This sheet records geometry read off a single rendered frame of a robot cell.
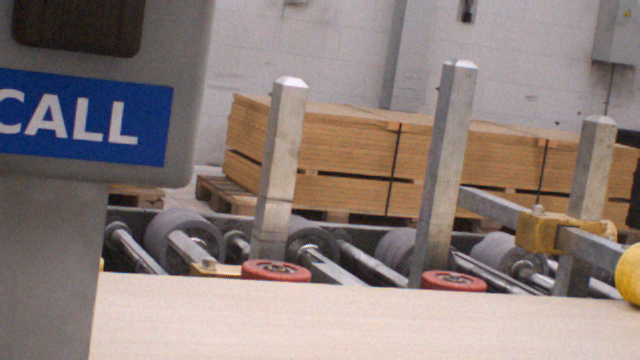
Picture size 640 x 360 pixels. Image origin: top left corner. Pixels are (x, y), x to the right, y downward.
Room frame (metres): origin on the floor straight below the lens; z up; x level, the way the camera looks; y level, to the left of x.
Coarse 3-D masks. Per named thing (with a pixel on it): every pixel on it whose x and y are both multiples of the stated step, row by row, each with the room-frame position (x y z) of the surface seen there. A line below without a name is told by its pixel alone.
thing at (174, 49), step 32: (0, 0) 0.28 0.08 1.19; (160, 0) 0.30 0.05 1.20; (192, 0) 0.30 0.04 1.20; (0, 32) 0.28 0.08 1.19; (160, 32) 0.30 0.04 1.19; (192, 32) 0.30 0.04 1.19; (0, 64) 0.28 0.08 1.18; (32, 64) 0.29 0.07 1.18; (64, 64) 0.29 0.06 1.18; (96, 64) 0.29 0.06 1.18; (128, 64) 0.30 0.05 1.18; (160, 64) 0.30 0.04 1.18; (192, 64) 0.30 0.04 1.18; (192, 96) 0.30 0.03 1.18; (192, 128) 0.30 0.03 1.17; (0, 160) 0.28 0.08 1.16; (32, 160) 0.29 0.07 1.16; (64, 160) 0.29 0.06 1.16; (192, 160) 0.30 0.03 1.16
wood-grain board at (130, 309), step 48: (144, 288) 1.20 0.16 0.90; (192, 288) 1.23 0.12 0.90; (240, 288) 1.26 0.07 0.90; (288, 288) 1.30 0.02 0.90; (336, 288) 1.33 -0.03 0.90; (384, 288) 1.37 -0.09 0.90; (96, 336) 1.01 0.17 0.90; (144, 336) 1.03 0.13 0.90; (192, 336) 1.05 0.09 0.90; (240, 336) 1.08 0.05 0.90; (288, 336) 1.10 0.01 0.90; (336, 336) 1.13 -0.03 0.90; (384, 336) 1.15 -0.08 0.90; (432, 336) 1.18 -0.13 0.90; (480, 336) 1.21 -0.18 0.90; (528, 336) 1.24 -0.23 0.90; (576, 336) 1.27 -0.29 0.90; (624, 336) 1.30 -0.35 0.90
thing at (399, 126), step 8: (336, 104) 7.50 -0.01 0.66; (480, 120) 7.91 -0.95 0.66; (392, 128) 6.80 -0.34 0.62; (400, 128) 6.82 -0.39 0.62; (408, 128) 6.84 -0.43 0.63; (544, 144) 7.20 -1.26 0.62; (552, 144) 7.22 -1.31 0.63; (544, 152) 7.20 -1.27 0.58; (544, 160) 7.20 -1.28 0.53; (392, 168) 6.82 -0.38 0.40; (392, 176) 6.82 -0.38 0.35
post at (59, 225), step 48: (0, 192) 0.30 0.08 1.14; (48, 192) 0.31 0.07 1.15; (96, 192) 0.31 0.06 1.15; (0, 240) 0.30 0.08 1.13; (48, 240) 0.31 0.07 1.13; (96, 240) 0.31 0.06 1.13; (0, 288) 0.30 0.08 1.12; (48, 288) 0.31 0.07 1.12; (96, 288) 0.31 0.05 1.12; (0, 336) 0.30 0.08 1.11; (48, 336) 0.31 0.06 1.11
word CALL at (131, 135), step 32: (0, 96) 0.28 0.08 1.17; (32, 96) 0.29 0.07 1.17; (64, 96) 0.29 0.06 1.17; (96, 96) 0.29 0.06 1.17; (128, 96) 0.30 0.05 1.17; (160, 96) 0.30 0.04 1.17; (0, 128) 0.28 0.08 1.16; (32, 128) 0.29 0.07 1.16; (64, 128) 0.29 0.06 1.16; (96, 128) 0.29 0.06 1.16; (128, 128) 0.30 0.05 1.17; (160, 128) 0.30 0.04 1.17; (96, 160) 0.29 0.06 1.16; (128, 160) 0.30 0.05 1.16; (160, 160) 0.30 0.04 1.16
